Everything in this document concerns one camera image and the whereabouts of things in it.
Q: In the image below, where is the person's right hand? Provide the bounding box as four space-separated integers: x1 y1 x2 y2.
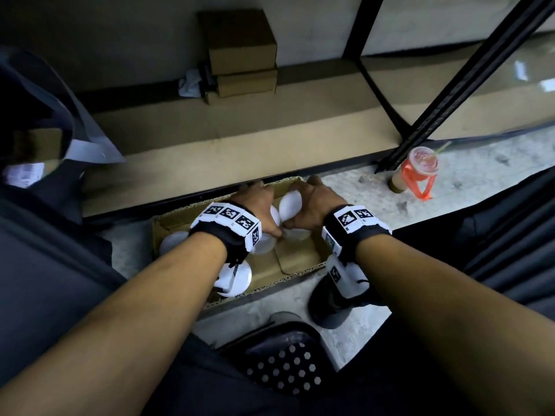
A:
282 175 350 232

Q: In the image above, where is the white crumpled paper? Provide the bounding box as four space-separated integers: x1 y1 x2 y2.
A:
179 68 204 99

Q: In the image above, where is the plastic drink cup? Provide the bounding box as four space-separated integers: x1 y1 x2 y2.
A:
388 146 439 195

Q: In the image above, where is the person's left hand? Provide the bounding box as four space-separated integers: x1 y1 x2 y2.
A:
230 180 283 239

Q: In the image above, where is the person's leg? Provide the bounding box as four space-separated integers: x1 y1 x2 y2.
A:
0 185 261 416
338 166 555 416

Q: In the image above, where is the orange plastic bag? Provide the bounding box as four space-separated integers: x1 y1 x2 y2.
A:
401 159 439 202

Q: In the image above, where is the person's right dark shoe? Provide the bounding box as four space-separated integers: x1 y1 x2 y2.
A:
308 272 387 330

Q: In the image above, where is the person's right leg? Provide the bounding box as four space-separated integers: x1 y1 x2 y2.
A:
338 166 555 416

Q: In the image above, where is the tall small brown carton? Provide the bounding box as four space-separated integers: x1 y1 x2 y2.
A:
197 9 278 76

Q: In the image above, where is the cardboard box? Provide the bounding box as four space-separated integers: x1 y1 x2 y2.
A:
150 176 328 309

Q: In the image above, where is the black metal wooden shelf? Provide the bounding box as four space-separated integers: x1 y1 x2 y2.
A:
0 0 555 224

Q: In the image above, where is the dark grey plastic bag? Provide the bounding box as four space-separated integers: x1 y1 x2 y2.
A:
0 45 127 226

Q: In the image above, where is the person's left leg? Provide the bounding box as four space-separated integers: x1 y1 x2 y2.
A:
0 185 261 416

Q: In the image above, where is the black perforated stool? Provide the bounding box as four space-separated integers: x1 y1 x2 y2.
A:
216 321 341 399

